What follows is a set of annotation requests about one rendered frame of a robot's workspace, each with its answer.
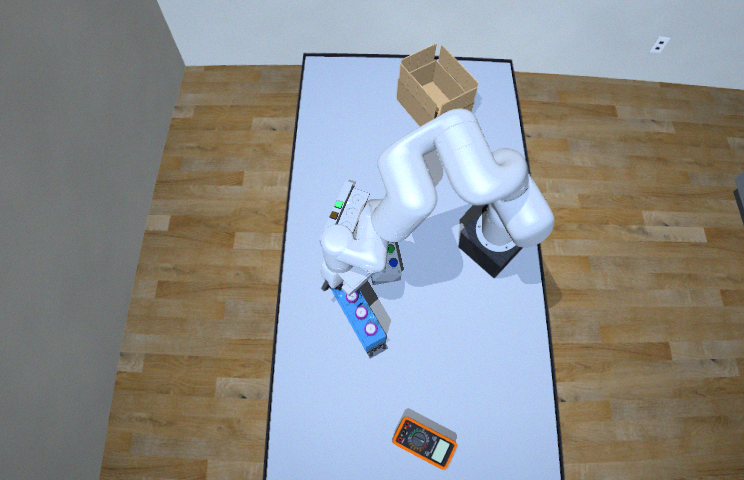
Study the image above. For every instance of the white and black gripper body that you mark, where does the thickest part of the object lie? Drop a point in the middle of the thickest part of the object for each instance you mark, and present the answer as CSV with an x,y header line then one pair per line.
x,y
333,278

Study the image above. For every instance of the light grey button panel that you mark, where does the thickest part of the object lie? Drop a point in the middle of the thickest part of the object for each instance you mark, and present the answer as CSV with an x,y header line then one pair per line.
x,y
392,270

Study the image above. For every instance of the brown cardboard box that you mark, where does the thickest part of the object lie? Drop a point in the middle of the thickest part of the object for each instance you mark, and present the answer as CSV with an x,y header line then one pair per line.
x,y
432,82

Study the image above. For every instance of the blue tube rack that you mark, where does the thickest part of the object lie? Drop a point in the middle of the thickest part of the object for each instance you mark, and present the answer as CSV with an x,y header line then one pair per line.
x,y
368,342

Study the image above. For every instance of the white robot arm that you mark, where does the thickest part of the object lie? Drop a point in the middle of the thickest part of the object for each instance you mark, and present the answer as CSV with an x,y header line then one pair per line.
x,y
411,197

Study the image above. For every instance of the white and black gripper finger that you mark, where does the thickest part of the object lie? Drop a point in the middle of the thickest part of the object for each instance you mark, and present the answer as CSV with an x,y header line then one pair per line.
x,y
326,286

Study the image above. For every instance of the orange digital multimeter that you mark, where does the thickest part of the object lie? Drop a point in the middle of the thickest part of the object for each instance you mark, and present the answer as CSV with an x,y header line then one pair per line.
x,y
424,443

